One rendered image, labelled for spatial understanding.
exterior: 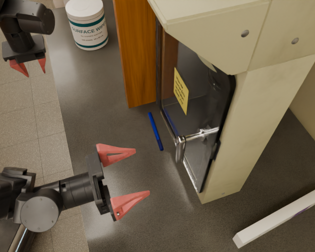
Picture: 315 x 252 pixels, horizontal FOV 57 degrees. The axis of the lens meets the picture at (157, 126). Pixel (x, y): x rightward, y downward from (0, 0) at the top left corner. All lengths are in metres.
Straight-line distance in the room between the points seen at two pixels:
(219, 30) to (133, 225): 0.56
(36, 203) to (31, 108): 1.87
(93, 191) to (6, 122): 1.83
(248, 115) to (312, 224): 0.45
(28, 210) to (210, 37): 0.37
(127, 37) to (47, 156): 1.42
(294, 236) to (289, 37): 0.55
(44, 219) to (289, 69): 0.42
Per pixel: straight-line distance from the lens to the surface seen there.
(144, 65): 0.83
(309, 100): 1.00
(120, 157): 0.62
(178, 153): 0.59
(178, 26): 0.29
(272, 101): 0.49
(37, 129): 2.20
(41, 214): 0.51
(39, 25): 0.72
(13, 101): 2.44
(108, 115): 0.94
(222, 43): 0.33
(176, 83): 0.65
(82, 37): 1.13
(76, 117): 0.95
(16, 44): 0.80
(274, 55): 0.40
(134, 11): 0.72
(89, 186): 0.56
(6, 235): 1.65
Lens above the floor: 1.67
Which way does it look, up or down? 55 degrees down
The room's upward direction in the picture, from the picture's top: straight up
